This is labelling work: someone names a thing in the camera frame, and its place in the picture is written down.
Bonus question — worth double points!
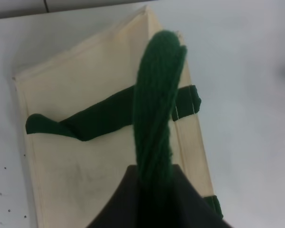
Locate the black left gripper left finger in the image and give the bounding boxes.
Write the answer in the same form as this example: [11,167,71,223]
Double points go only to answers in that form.
[88,165,140,228]

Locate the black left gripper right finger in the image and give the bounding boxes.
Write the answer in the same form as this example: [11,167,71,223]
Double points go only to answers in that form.
[142,163,233,228]

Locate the white linen bag green handles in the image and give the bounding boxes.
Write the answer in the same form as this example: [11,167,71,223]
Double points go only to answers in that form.
[15,7,223,228]

